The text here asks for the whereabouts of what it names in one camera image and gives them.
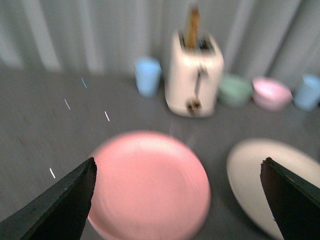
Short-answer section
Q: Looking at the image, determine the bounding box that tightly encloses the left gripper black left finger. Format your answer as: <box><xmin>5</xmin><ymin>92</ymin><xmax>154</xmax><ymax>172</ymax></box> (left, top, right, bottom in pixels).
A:
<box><xmin>0</xmin><ymin>157</ymin><xmax>97</xmax><ymax>240</ymax></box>

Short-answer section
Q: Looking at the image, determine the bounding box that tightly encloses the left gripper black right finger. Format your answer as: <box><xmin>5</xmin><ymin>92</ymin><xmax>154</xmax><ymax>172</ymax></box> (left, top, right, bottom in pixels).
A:
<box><xmin>260</xmin><ymin>157</ymin><xmax>320</xmax><ymax>240</ymax></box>

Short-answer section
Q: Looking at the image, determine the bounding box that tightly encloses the pink plate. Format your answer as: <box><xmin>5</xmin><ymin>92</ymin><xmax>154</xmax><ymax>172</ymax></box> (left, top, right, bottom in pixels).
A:
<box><xmin>88</xmin><ymin>131</ymin><xmax>211</xmax><ymax>240</ymax></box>

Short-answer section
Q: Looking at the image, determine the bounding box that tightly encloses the cream white plate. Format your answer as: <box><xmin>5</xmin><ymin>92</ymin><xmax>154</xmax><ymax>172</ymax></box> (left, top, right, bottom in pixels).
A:
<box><xmin>226</xmin><ymin>138</ymin><xmax>320</xmax><ymax>240</ymax></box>

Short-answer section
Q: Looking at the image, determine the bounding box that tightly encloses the light blue cup right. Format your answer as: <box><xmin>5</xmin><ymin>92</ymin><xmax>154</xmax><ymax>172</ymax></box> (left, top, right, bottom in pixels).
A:
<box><xmin>293</xmin><ymin>74</ymin><xmax>320</xmax><ymax>111</ymax></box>

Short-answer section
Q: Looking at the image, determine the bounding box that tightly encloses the light blue cup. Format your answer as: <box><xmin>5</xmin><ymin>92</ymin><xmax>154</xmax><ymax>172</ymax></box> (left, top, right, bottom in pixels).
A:
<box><xmin>293</xmin><ymin>74</ymin><xmax>320</xmax><ymax>111</ymax></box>
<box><xmin>134</xmin><ymin>56</ymin><xmax>162</xmax><ymax>98</ymax></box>

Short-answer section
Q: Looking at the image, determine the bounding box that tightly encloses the pink bowl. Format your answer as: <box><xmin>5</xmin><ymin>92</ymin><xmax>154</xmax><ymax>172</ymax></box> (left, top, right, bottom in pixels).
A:
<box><xmin>252</xmin><ymin>77</ymin><xmax>293</xmax><ymax>112</ymax></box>

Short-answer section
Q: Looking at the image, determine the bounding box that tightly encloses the green bowl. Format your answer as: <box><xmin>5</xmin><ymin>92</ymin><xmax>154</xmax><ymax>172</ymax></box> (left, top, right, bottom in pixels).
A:
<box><xmin>218</xmin><ymin>74</ymin><xmax>253</xmax><ymax>108</ymax></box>

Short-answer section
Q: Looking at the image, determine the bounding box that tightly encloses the cream white toaster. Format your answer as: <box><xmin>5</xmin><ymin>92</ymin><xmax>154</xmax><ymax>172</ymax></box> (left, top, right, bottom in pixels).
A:
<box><xmin>164</xmin><ymin>30</ymin><xmax>224</xmax><ymax>118</ymax></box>

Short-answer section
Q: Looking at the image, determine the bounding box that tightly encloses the grey curtain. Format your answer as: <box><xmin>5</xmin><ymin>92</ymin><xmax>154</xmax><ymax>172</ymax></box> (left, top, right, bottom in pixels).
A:
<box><xmin>0</xmin><ymin>0</ymin><xmax>320</xmax><ymax>82</ymax></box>

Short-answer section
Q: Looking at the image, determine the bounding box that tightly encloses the light blue cup left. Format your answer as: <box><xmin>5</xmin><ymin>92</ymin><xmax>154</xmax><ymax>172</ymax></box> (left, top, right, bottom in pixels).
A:
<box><xmin>134</xmin><ymin>56</ymin><xmax>162</xmax><ymax>98</ymax></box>

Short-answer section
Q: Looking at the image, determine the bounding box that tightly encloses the toasted bread slice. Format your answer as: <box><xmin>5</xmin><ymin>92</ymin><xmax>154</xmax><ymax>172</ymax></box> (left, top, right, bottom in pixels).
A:
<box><xmin>184</xmin><ymin>6</ymin><xmax>200</xmax><ymax>49</ymax></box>

